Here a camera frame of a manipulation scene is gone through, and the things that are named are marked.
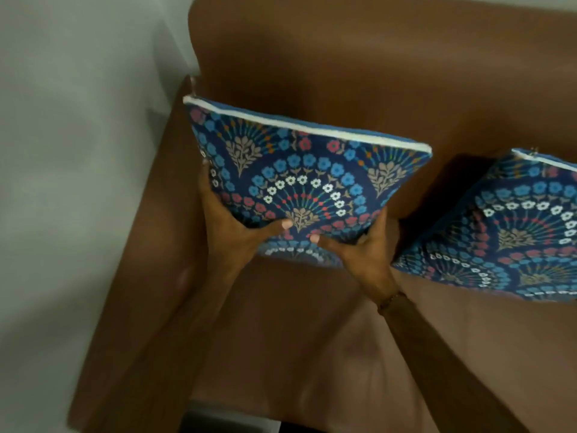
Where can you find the person's left hand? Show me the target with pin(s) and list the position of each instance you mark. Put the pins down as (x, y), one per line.
(225, 241)

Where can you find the person's right hand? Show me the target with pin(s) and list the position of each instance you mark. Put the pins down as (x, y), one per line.
(369, 261)

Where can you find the blue floral patterned cushion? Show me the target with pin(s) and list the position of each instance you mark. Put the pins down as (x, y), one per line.
(306, 175)
(509, 229)

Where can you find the brown leather sofa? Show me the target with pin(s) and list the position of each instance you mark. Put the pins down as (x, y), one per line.
(342, 49)

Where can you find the person's right forearm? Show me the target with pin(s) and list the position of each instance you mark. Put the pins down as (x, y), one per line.
(442, 374)

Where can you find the person's left forearm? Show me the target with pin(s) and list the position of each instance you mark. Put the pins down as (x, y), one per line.
(171, 351)

